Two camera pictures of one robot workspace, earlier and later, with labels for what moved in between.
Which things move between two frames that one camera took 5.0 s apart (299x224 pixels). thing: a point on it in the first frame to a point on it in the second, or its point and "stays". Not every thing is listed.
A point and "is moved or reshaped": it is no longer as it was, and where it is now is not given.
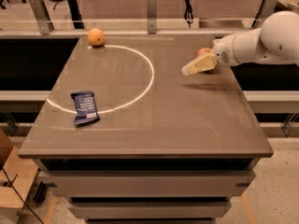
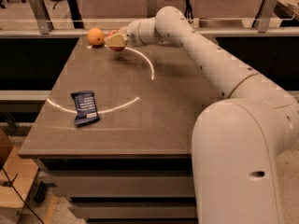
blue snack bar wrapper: (85, 108) stays
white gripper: (222, 54) to (135, 34)
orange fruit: (95, 36) stays
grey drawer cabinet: (168, 147) stays
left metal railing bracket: (41, 15) stays
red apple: (204, 51) is moved or reshaped
